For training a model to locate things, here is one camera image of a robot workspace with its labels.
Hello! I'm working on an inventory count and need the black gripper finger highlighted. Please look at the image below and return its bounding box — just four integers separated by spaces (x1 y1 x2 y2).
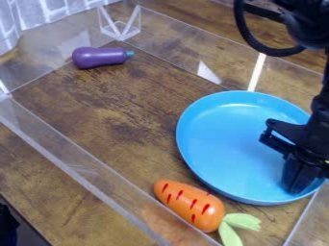
281 154 326 194

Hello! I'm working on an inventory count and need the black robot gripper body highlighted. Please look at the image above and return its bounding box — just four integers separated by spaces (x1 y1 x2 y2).
260 93 329 178

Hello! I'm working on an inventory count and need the blue round plastic tray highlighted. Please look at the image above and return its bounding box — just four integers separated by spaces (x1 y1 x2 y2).
177 91 326 206

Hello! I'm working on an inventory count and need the orange toy carrot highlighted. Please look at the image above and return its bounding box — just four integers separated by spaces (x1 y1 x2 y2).
153 179 261 246

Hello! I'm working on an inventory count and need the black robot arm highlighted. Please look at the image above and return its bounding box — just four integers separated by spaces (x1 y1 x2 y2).
260 0 329 194

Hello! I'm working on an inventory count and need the black bar on background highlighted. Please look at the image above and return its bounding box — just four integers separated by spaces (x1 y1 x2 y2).
245 3 283 23

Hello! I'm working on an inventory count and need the purple toy eggplant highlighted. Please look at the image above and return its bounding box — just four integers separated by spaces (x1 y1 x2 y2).
73 47 136 69

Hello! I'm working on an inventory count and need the white grid curtain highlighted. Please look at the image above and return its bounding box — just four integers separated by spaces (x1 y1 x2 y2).
0 0 121 56

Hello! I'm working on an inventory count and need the clear acrylic enclosure wall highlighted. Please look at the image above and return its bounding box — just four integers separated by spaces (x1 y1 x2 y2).
0 0 326 246

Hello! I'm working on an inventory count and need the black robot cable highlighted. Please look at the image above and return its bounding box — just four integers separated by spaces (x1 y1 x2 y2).
233 0 308 58

